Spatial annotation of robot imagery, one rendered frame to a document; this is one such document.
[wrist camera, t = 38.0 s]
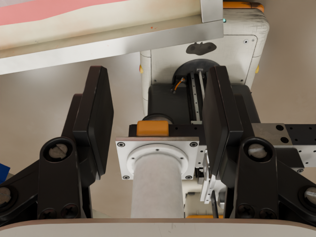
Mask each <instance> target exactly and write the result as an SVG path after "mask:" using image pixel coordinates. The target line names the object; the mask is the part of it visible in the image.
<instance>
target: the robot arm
mask: <svg viewBox="0 0 316 237"><path fill-rule="evenodd" d="M113 117H114V109H113V103H112V97H111V89H110V83H109V77H108V71H107V68H105V67H103V66H101V65H92V66H90V68H89V71H88V75H87V79H86V83H85V87H84V90H83V93H82V94H74V95H73V98H72V101H71V104H70V108H69V111H68V114H67V118H66V121H65V124H64V127H63V131H62V134H61V137H56V138H53V139H51V140H49V141H47V142H46V143H45V144H44V145H43V146H42V148H41V150H40V153H39V160H37V161H35V162H34V163H32V164H31V165H29V166H28V167H26V168H25V169H23V170H22V171H20V172H18V173H17V174H15V175H14V176H12V177H11V178H9V179H7V180H6V181H4V182H3V183H1V184H0V237H316V184H315V183H313V182H312V181H310V180H309V179H307V178H305V177H304V176H302V175H301V174H299V173H298V172H296V171H294V170H293V169H291V168H290V167H288V166H287V165H285V164H284V163H282V162H281V161H279V160H277V153H276V150H275V148H274V146H273V145H272V144H271V143H270V142H269V141H267V140H265V139H263V138H260V137H255V134H254V131H253V127H252V124H251V121H250V118H249V114H248V111H247V108H246V104H245V101H244V98H243V95H242V94H234V93H233V90H232V87H231V83H230V79H229V75H228V71H227V68H226V66H221V65H215V66H213V67H211V68H209V71H208V77H207V83H206V89H205V97H204V103H203V109H202V117H203V123H204V130H205V139H206V145H207V152H208V159H209V165H210V172H211V174H212V175H214V176H215V179H216V180H220V181H221V182H222V183H223V184H225V185H226V193H225V203H224V212H223V219H221V218H184V208H183V193H182V175H183V174H184V173H185V172H186V171H187V169H188V166H189V163H188V158H187V156H186V154H185V153H184V152H183V151H182V150H180V149H179V148H176V147H174V146H171V145H166V144H148V145H144V146H141V147H139V148H137V149H135V150H133V151H132V152H131V153H130V154H129V155H128V157H127V161H126V167H127V169H128V171H129V172H130V174H132V175H133V176H134V177H133V192H132V206H131V218H93V212H92V203H91V193H90V185H91V184H93V183H94V182H95V181H96V180H100V179H101V176H102V175H104V174H105V172H106V165H107V159H108V152H109V145H110V139H111V130H112V124H113Z"/></svg>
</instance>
